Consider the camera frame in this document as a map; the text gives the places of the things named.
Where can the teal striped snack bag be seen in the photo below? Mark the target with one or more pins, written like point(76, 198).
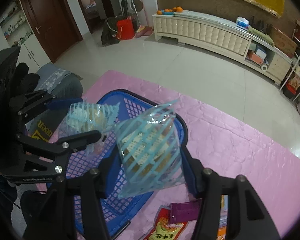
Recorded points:
point(149, 148)
point(85, 117)

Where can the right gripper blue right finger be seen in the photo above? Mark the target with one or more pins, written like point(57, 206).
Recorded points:
point(195, 173)

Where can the tissue box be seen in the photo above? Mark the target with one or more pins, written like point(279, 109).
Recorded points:
point(242, 23)

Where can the orange snack packet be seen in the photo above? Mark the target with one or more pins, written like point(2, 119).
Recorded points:
point(223, 218)

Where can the red snack pouch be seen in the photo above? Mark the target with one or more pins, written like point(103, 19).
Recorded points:
point(163, 228)

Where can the blue plastic basket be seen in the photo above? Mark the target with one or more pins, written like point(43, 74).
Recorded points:
point(118, 212)

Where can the oranges on plate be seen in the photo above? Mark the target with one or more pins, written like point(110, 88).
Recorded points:
point(170, 11)

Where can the white TV cabinet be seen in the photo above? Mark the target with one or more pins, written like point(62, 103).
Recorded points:
point(223, 37)

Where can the cardboard box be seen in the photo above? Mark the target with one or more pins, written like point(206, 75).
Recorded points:
point(283, 42)

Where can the white metal shelf rack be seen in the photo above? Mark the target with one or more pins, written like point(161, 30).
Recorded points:
point(290, 86)

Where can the pink quilted tablecloth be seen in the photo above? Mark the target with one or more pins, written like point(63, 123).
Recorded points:
point(223, 143)

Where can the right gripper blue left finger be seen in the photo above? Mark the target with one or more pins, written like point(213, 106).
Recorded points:
point(101, 180)

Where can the dark wooden door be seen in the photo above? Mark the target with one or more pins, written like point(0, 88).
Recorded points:
point(53, 25)

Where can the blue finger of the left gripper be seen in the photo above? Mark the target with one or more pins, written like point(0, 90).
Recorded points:
point(63, 146)
point(33, 104)

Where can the purple snack packet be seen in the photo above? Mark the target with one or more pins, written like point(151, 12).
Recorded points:
point(184, 212)

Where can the red bag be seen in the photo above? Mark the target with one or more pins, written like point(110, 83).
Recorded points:
point(125, 29)

